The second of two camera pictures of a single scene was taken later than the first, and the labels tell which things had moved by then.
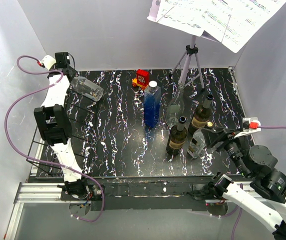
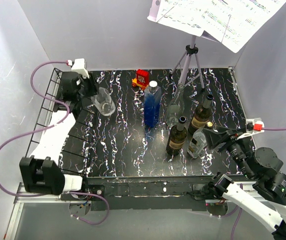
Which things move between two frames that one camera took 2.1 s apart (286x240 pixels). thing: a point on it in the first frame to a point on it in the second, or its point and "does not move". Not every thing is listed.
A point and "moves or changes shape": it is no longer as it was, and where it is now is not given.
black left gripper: [75, 72] to [92, 81]
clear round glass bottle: [175, 109] does not move
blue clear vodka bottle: [152, 96] does not move
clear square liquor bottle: [197, 145] does not move
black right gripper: [211, 136] does not move
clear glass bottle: [87, 88] moves or changes shape
